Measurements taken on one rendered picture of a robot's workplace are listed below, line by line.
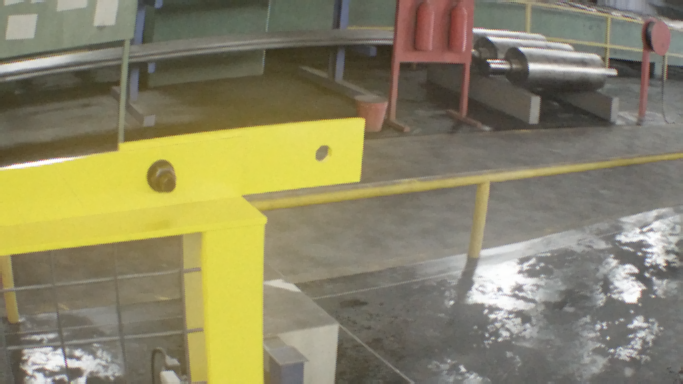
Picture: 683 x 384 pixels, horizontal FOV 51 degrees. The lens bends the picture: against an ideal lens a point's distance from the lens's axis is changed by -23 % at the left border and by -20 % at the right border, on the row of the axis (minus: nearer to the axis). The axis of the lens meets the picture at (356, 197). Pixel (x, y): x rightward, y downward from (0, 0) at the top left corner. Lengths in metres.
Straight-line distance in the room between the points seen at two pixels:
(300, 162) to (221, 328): 0.14
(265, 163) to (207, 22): 8.89
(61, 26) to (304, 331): 4.73
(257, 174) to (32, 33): 5.96
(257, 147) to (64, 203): 0.17
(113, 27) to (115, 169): 6.13
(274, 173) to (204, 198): 0.06
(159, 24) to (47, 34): 3.01
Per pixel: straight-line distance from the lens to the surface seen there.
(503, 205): 6.32
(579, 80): 9.71
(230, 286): 0.63
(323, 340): 2.32
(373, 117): 7.75
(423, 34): 7.94
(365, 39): 8.84
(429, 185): 4.92
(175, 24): 9.40
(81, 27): 6.65
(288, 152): 0.67
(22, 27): 6.55
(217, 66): 9.70
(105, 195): 0.61
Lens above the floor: 2.02
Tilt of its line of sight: 19 degrees down
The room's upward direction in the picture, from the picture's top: 5 degrees clockwise
